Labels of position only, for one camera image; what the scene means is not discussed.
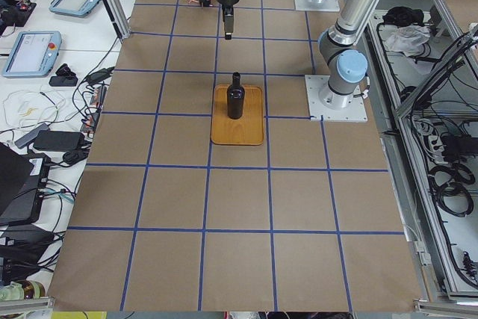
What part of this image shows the black laptop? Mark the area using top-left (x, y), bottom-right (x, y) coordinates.
top-left (1, 144), bottom-right (51, 226)

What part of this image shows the blue teach pendant near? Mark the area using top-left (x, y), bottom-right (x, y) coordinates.
top-left (1, 31), bottom-right (62, 78)

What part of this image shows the black power adapter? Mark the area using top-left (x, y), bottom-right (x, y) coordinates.
top-left (33, 131), bottom-right (84, 152)

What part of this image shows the dark wine bottle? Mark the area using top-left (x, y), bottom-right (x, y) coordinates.
top-left (226, 72), bottom-right (246, 120)

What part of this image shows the wooden tray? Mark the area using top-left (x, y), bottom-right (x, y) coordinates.
top-left (211, 84), bottom-right (264, 146)

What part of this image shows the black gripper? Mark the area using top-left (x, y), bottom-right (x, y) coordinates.
top-left (217, 0), bottom-right (239, 40)

